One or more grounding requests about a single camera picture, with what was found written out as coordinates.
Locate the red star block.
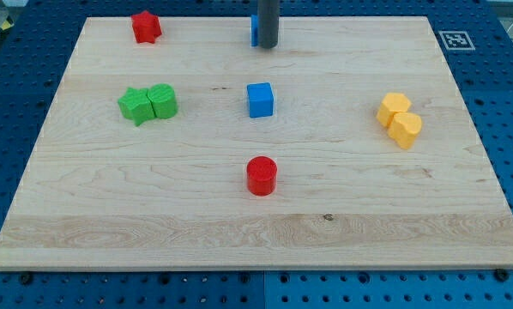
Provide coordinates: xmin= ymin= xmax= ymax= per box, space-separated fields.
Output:
xmin=130 ymin=10 xmax=162 ymax=44

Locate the wooden board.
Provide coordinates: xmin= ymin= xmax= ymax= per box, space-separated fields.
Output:
xmin=0 ymin=16 xmax=513 ymax=271

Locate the blue cube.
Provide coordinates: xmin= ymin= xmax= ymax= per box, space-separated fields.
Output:
xmin=246 ymin=82 xmax=275 ymax=118

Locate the blue block behind rod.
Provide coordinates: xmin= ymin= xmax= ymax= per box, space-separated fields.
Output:
xmin=250 ymin=15 xmax=258 ymax=47

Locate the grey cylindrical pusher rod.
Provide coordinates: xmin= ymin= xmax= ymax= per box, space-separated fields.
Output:
xmin=257 ymin=0 xmax=280 ymax=49

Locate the white fiducial marker tag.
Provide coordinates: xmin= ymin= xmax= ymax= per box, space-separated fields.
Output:
xmin=439 ymin=30 xmax=475 ymax=51

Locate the green cylinder block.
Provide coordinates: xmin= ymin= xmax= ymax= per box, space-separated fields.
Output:
xmin=148 ymin=83 xmax=178 ymax=119

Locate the red cylinder block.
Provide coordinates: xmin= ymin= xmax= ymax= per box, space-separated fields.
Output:
xmin=246 ymin=156 xmax=278 ymax=196

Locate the yellow hexagon block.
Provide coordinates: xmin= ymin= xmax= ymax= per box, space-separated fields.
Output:
xmin=376 ymin=93 xmax=412 ymax=128

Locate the yellow heart block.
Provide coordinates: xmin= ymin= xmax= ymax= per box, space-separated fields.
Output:
xmin=387 ymin=112 xmax=423 ymax=149

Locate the green star block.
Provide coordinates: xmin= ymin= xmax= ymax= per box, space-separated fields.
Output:
xmin=118 ymin=87 xmax=155 ymax=126

